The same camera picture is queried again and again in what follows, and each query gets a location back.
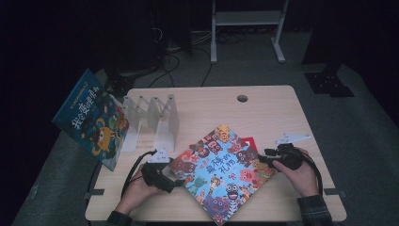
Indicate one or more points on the black tape strip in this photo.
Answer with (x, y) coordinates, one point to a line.
(97, 191)
(334, 191)

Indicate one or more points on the white expandable book rack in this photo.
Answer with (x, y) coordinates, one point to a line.
(163, 125)

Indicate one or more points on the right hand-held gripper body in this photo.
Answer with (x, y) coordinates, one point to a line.
(288, 157)

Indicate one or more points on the person's left hand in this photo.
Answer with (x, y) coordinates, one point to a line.
(138, 194)

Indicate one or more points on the blue monster picture book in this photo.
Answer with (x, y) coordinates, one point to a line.
(91, 122)

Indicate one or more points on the white metal stand frame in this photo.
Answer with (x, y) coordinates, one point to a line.
(247, 17)

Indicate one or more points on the black stand base plate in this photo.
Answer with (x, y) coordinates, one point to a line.
(329, 83)

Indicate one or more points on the colourful animals picture book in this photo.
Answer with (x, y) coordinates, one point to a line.
(219, 172)

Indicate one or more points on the black stand foot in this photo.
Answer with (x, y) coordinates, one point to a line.
(120, 84)

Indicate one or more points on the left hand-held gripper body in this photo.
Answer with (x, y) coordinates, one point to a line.
(156, 175)

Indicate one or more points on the red picture book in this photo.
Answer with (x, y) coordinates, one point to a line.
(249, 142)

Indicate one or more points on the person's right hand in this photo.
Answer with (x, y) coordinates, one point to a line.
(302, 182)

